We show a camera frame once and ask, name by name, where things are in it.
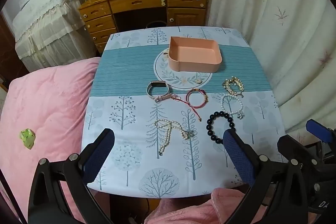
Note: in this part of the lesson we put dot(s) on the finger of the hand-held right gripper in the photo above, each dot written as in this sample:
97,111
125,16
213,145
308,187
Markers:
294,146
319,130

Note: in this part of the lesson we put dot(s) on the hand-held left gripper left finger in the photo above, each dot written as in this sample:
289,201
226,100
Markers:
98,153

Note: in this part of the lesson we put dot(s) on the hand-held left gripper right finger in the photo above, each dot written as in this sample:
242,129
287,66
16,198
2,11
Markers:
239,155

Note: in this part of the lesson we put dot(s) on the gold hair comb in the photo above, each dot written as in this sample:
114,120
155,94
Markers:
231,87

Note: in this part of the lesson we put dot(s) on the pink plastic box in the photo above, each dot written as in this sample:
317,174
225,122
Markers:
194,52

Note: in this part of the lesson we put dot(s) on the pink blanket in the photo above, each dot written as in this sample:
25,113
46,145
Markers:
47,108

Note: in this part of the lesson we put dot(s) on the green crumpled wrapper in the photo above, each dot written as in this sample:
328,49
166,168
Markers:
27,138

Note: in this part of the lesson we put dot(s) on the pink fleece cloth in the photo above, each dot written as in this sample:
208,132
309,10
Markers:
189,211

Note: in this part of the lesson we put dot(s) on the tree print tablecloth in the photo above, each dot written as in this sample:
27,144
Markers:
126,69

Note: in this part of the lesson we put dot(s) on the round floral placemat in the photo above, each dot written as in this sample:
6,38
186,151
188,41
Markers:
181,79

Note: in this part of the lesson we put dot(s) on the white leaf print curtain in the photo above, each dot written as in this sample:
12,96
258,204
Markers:
275,29

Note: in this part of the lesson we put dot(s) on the brown wooden door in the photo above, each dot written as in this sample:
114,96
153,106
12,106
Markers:
10,50

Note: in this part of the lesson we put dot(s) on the dark waste bin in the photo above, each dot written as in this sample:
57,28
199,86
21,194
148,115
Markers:
156,24

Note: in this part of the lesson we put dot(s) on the white cloth covered furniture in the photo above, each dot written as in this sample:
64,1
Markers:
50,19

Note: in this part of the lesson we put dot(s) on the wooden desk with hutch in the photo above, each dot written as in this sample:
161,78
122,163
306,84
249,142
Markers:
136,1

